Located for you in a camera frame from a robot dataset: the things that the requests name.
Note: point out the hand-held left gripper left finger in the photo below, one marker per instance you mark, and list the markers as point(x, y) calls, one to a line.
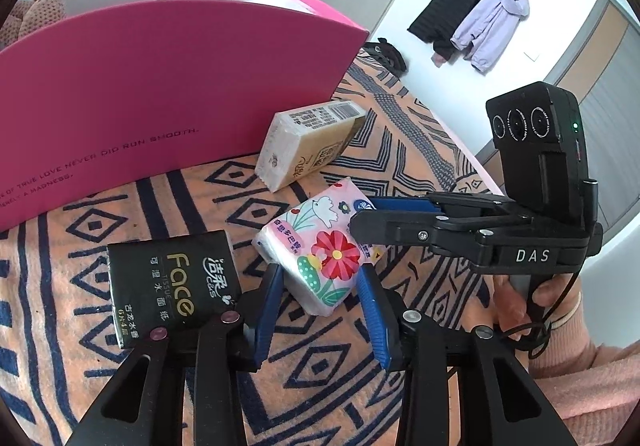
point(266, 313)

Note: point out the pink knit rabbit plush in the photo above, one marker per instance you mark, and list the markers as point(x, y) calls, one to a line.
point(40, 13)

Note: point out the pink cardboard box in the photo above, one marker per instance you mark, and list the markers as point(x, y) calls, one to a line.
point(150, 85)

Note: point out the black bag on floor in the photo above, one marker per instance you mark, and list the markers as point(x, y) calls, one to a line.
point(385, 56)

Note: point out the black jacket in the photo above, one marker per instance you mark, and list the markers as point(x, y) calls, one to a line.
point(445, 15)

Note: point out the white wall switch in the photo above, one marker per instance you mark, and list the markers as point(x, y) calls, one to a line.
point(532, 55)

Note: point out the floral tissue pack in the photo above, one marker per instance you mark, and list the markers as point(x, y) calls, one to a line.
point(320, 246)

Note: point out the lilac jacket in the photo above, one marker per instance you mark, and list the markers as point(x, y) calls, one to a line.
point(492, 25)

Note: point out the wooden door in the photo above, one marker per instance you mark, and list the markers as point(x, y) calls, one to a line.
point(615, 40)

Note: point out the person's right hand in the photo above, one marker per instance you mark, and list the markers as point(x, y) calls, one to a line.
point(505, 303)

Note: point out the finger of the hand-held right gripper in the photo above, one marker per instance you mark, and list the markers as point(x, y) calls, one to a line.
point(400, 231)
point(470, 211)

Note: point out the black tissue pack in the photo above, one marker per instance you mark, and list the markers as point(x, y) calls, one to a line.
point(165, 276)

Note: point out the beige tissue pack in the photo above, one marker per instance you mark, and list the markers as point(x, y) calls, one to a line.
point(300, 145)

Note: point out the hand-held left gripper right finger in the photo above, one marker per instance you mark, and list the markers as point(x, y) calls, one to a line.
point(376, 321)

